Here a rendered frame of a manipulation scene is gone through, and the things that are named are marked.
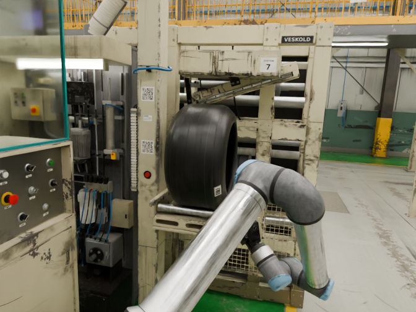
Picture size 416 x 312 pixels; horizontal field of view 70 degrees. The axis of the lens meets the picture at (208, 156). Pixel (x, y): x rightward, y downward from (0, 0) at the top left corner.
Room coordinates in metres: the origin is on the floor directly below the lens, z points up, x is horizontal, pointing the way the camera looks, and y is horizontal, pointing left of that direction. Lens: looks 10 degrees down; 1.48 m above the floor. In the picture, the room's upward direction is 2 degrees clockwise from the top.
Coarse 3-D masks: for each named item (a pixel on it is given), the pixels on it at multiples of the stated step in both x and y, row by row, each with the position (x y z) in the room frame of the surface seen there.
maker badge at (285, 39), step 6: (282, 36) 2.03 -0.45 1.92; (288, 36) 2.02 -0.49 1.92; (294, 36) 2.02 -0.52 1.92; (300, 36) 2.01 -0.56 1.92; (306, 36) 2.00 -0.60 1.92; (312, 36) 1.99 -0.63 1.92; (282, 42) 2.03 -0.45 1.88; (288, 42) 2.02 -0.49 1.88; (294, 42) 2.02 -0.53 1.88; (300, 42) 2.01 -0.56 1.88; (306, 42) 2.00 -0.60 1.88; (312, 42) 1.99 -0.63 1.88
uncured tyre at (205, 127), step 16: (192, 112) 1.50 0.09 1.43; (208, 112) 1.49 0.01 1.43; (224, 112) 1.51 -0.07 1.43; (176, 128) 1.44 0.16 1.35; (192, 128) 1.42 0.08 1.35; (208, 128) 1.40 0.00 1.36; (224, 128) 1.43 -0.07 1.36; (176, 144) 1.39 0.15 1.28; (192, 144) 1.38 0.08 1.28; (208, 144) 1.36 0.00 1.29; (224, 144) 1.39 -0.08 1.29; (176, 160) 1.38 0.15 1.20; (192, 160) 1.36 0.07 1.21; (208, 160) 1.34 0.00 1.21; (224, 160) 1.39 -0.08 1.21; (176, 176) 1.38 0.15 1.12; (192, 176) 1.36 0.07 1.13; (208, 176) 1.34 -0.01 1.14; (224, 176) 1.41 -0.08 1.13; (176, 192) 1.42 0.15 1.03; (192, 192) 1.39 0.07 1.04; (208, 192) 1.37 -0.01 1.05; (224, 192) 1.44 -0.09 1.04; (208, 208) 1.48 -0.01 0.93
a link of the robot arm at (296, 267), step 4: (280, 260) 1.16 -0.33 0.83; (284, 260) 1.16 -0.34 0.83; (288, 260) 1.18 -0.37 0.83; (292, 260) 1.19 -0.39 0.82; (296, 260) 1.21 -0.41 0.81; (288, 264) 1.14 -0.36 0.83; (292, 264) 1.15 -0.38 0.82; (296, 264) 1.16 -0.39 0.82; (300, 264) 1.16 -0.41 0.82; (292, 268) 1.14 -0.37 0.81; (296, 268) 1.14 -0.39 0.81; (300, 268) 1.13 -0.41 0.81; (292, 272) 1.12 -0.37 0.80; (296, 272) 1.12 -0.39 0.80; (292, 276) 1.12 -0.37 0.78; (296, 276) 1.12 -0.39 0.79; (292, 280) 1.13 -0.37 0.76; (296, 280) 1.11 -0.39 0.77; (296, 284) 1.12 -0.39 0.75
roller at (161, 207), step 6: (162, 204) 1.54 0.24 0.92; (168, 204) 1.54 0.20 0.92; (162, 210) 1.53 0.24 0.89; (168, 210) 1.52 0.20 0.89; (174, 210) 1.51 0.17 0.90; (180, 210) 1.50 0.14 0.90; (186, 210) 1.50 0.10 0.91; (192, 210) 1.49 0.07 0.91; (198, 210) 1.49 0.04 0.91; (204, 210) 1.48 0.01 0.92; (210, 210) 1.48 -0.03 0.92; (204, 216) 1.48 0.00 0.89
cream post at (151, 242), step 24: (144, 0) 1.63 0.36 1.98; (144, 24) 1.63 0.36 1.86; (144, 48) 1.63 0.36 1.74; (144, 72) 1.63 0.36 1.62; (144, 168) 1.63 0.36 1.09; (144, 192) 1.63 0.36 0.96; (144, 216) 1.63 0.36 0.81; (144, 240) 1.63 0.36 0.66; (144, 264) 1.63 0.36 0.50; (144, 288) 1.63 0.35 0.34
